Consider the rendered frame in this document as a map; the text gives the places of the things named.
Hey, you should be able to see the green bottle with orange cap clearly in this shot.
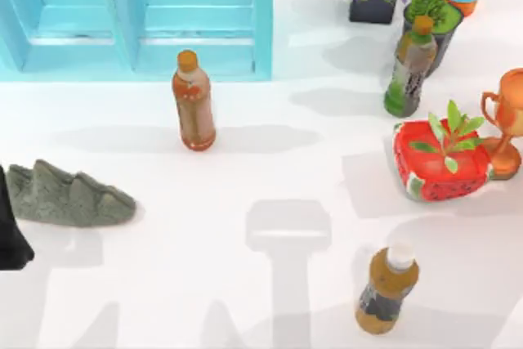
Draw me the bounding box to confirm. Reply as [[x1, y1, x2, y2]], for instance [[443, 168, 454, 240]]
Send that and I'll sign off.
[[383, 15, 438, 118]]

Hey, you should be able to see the dark pot with green plant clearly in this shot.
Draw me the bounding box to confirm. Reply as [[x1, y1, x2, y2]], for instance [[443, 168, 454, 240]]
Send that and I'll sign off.
[[401, 0, 466, 78]]

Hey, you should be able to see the orange trophy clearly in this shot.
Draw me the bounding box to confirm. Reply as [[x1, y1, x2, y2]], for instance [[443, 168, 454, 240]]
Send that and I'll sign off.
[[480, 67, 523, 181]]

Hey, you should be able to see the grey green rock ornament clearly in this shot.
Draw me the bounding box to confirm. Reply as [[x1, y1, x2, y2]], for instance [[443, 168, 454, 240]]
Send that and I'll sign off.
[[7, 158, 137, 229]]

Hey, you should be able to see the brown bottle with white cap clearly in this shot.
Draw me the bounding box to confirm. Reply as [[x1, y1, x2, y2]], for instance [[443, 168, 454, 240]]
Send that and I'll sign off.
[[354, 243, 421, 334]]

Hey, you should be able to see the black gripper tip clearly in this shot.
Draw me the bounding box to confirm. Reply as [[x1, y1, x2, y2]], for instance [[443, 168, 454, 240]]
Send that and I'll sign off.
[[0, 164, 35, 271]]

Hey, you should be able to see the red watermelon plant pot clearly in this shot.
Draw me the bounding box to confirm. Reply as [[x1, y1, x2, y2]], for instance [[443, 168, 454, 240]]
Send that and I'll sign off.
[[392, 99, 493, 204]]

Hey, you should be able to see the light blue rack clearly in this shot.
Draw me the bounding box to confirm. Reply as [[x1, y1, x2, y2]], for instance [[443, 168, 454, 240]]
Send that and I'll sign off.
[[0, 0, 275, 83]]

